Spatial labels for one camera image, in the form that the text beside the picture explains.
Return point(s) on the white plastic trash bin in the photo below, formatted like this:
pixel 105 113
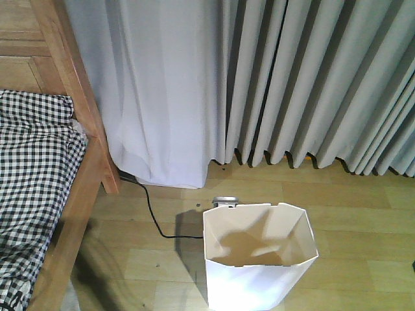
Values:
pixel 255 254

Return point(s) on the white floor socket box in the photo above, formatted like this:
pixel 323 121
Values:
pixel 227 201

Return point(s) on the white sheer curtain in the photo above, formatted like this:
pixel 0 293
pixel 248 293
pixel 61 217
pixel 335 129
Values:
pixel 153 69

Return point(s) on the grey curtain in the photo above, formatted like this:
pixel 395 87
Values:
pixel 322 79

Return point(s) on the black white checkered blanket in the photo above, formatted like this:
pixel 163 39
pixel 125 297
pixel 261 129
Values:
pixel 42 147

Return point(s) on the wooden bed frame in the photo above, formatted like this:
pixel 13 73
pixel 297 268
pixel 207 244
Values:
pixel 39 54

